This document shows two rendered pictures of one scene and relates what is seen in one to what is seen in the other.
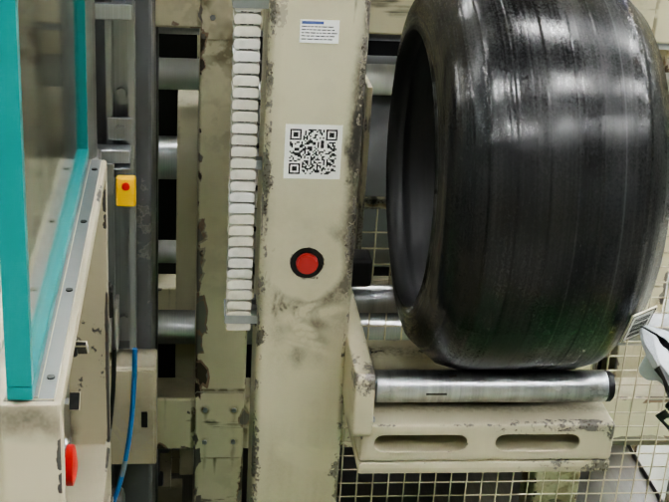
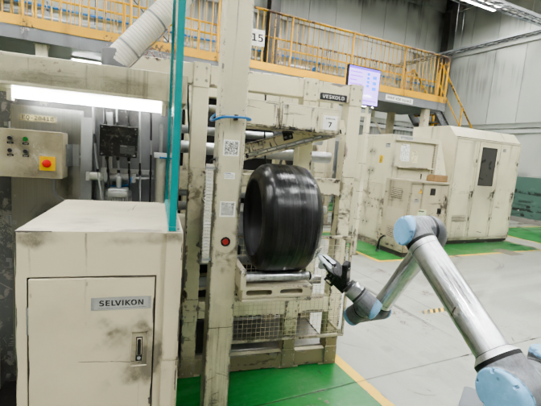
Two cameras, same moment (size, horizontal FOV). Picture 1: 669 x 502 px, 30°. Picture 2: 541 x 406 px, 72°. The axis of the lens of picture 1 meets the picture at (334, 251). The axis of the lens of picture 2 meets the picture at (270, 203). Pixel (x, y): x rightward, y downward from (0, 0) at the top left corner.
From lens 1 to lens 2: 0.36 m
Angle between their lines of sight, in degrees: 18
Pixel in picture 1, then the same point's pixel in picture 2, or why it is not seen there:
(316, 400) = (227, 283)
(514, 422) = (284, 285)
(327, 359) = (230, 271)
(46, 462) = (178, 250)
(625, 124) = (311, 196)
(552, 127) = (292, 196)
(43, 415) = (178, 235)
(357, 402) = (241, 279)
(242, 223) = (207, 229)
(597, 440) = (307, 290)
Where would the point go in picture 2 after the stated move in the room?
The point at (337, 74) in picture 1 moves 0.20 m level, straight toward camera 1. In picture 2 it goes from (234, 187) to (237, 192)
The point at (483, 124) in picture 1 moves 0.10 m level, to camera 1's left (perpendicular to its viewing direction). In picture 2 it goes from (274, 196) to (253, 194)
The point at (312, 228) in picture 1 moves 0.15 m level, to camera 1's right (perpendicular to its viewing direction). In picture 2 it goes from (226, 231) to (258, 232)
